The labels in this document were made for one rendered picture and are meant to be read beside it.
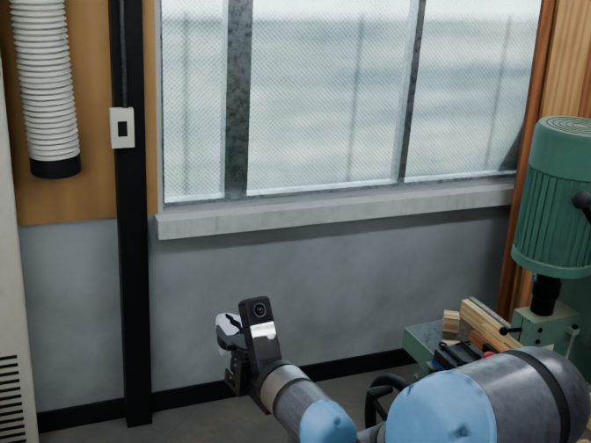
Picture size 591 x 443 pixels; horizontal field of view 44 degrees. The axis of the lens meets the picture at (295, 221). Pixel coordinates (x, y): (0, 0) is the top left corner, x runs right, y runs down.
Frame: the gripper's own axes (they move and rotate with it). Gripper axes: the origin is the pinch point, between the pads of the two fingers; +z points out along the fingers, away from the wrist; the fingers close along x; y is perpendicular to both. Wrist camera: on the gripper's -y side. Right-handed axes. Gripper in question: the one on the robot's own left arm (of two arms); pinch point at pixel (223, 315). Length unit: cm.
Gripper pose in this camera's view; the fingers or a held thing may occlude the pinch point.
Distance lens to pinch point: 125.7
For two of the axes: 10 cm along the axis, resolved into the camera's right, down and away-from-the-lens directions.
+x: 8.5, -0.8, 5.1
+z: -5.1, -3.3, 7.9
